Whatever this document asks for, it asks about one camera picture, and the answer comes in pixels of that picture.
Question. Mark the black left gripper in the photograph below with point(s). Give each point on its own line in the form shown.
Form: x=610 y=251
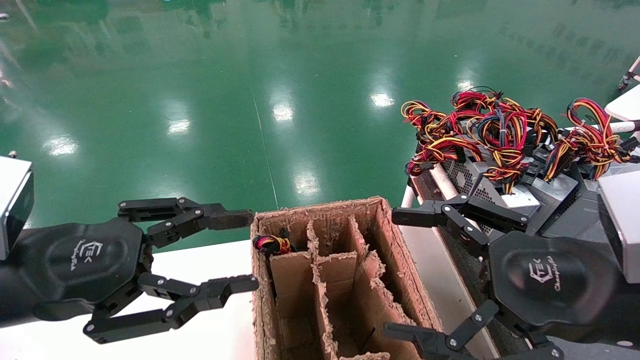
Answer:
x=80 y=260

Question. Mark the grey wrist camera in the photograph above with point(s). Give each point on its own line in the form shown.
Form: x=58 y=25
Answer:
x=12 y=200
x=625 y=225

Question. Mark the white table board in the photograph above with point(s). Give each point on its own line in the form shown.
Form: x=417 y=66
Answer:
x=627 y=105

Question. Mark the short white rack pipe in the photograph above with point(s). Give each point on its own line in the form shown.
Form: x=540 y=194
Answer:
x=409 y=199

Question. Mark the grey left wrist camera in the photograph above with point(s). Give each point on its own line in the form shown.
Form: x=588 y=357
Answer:
x=12 y=200

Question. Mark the white pipe under board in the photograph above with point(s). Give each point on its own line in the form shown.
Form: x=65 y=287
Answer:
x=625 y=127

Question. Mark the brown cardboard divider insert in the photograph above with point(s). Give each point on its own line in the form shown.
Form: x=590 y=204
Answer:
x=292 y=280

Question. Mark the white pipe with black clamp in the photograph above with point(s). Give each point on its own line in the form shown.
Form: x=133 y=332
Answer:
x=631 y=74

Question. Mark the brown cardboard box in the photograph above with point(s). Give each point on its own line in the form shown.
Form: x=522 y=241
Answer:
x=261 y=310

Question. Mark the long white rack pipe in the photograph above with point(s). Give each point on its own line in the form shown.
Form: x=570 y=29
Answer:
x=442 y=182

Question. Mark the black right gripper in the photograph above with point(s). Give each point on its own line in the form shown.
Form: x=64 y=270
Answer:
x=550 y=280

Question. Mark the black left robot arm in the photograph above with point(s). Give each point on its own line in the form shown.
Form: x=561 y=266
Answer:
x=11 y=300

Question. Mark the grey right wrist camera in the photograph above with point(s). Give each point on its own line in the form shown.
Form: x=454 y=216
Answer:
x=625 y=225

